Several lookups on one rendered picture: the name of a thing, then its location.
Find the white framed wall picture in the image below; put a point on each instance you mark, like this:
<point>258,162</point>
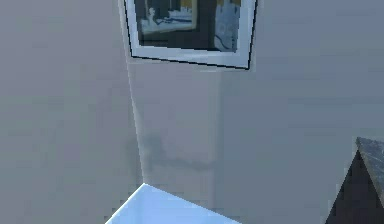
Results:
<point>186,30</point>

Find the dark cabinet with marble top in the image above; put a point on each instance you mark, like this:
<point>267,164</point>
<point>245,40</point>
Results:
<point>361,190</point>

